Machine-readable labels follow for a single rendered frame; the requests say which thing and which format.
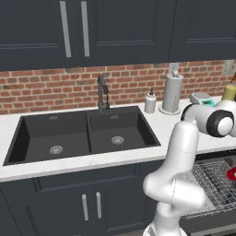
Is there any dark base cupboard door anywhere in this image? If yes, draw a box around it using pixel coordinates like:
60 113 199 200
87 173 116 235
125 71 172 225
90 180 159 236
6 189 94 236

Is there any dark dishwasher door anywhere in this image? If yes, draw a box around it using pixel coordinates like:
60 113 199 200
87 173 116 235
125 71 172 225
180 209 236 236

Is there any black sink tap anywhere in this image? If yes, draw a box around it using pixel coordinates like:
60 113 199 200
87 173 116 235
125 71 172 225
97 74 111 113

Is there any white soap dispenser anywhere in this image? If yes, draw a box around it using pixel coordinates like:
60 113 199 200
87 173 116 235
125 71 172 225
144 88 158 114

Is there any black double sink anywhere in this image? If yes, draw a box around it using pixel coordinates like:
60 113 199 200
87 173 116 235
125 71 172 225
3 105 162 167

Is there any grey paper towel holder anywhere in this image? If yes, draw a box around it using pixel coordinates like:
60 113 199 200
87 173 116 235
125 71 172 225
158 70 184 116

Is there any dark panel below sink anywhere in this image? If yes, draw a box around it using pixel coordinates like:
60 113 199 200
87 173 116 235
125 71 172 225
32 164 140 194

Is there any white kitchen scale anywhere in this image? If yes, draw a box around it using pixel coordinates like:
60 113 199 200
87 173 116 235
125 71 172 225
189 91 217 108

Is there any yellow round object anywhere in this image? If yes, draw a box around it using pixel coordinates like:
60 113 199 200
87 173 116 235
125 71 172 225
221 84 236 102

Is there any red object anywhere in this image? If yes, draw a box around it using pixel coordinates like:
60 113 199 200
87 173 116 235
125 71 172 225
226 166 236 183

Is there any grey wall socket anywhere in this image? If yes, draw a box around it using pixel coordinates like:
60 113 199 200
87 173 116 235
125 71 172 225
168 62 180 77
221 59 236 77

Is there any short grey cupboard handle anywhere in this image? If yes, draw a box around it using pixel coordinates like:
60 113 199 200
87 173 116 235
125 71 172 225
95 191 103 219
81 194 89 222

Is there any dark wall cupboard door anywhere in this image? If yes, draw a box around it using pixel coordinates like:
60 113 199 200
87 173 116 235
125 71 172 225
168 0 236 64
75 0 178 67
0 0 78 72

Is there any long grey cupboard handle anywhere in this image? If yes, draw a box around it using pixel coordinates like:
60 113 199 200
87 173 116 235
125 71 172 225
80 0 91 58
59 0 73 59

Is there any wire dishwasher rack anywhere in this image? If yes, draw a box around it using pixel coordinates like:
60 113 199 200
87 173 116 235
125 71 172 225
180 159 236 219

